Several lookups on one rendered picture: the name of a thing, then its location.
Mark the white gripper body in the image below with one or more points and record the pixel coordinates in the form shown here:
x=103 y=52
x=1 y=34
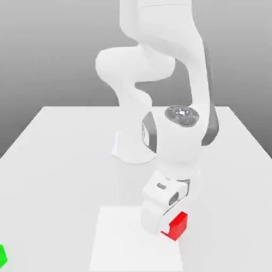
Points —
x=151 y=218

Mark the small red cube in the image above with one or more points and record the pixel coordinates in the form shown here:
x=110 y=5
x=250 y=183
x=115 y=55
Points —
x=178 y=226

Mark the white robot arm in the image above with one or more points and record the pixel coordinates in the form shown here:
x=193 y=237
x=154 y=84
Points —
x=148 y=63

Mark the small green cube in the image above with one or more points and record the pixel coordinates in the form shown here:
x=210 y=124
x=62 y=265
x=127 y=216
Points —
x=2 y=256

